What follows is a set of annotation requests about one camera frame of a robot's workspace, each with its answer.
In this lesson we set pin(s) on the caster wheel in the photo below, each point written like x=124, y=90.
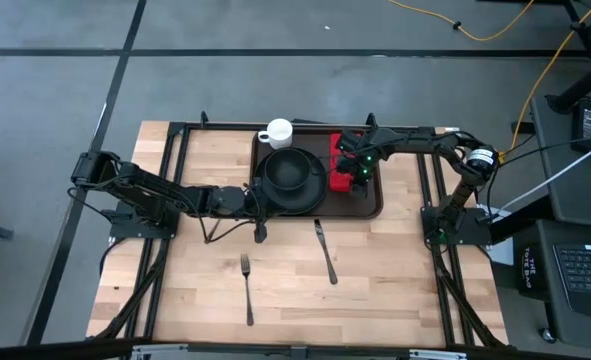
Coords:
x=548, y=335

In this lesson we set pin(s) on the dark grey side table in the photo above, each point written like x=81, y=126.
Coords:
x=575, y=335

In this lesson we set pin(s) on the yellow plug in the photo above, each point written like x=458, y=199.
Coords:
x=500, y=157

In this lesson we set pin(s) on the metal fork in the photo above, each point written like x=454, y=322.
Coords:
x=245, y=267

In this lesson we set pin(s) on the black table frame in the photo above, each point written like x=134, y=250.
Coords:
x=184, y=165

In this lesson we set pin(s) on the red cloth napkin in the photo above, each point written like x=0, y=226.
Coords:
x=340, y=182

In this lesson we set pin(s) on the black tote bag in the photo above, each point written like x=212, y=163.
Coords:
x=531, y=272

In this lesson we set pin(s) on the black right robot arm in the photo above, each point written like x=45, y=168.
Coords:
x=481, y=161

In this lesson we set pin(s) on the metal knife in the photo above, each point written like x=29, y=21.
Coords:
x=320, y=232

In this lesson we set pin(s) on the aluminium bar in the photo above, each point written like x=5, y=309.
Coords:
x=440, y=355

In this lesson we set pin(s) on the white mug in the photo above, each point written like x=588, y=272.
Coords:
x=280, y=131

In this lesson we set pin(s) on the white paper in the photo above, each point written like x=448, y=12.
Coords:
x=502, y=255

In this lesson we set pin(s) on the black bowl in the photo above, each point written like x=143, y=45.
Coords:
x=287, y=170

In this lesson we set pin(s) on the black desk leg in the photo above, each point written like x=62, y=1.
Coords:
x=582, y=87

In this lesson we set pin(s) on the grey side desk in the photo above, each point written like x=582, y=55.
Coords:
x=590, y=200

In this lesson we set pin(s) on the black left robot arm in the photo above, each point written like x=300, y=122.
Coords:
x=140, y=187

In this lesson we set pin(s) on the laptop keyboard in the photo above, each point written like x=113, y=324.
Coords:
x=585, y=275

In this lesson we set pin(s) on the black plate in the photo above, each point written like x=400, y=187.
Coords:
x=300, y=202

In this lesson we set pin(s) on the brown plastic tray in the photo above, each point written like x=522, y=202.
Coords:
x=335, y=207

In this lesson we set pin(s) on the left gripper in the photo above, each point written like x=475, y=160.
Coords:
x=230, y=201

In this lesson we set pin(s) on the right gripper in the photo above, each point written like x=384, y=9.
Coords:
x=357, y=150

